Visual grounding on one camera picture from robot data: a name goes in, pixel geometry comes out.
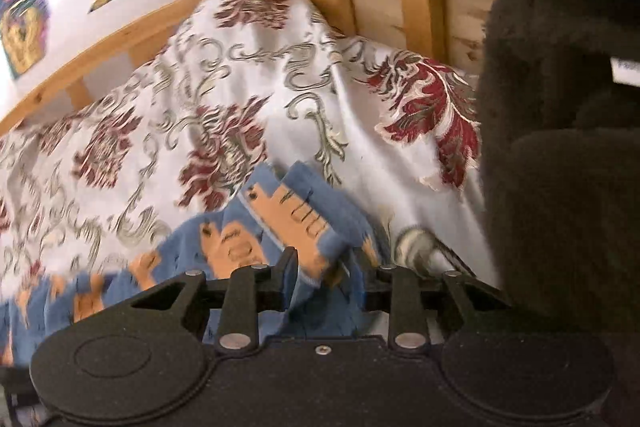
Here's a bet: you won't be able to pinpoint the black fleece cloth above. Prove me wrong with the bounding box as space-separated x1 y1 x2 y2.
472 0 640 334

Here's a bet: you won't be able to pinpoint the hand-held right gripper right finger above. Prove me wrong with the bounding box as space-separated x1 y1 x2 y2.
341 257 513 353

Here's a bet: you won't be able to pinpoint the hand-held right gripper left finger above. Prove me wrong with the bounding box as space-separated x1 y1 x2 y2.
130 248 300 353

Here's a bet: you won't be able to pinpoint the blue orange printed pants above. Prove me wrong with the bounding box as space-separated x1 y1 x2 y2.
0 159 397 369

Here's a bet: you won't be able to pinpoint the white floral bedspread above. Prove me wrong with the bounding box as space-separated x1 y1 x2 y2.
0 0 502 304

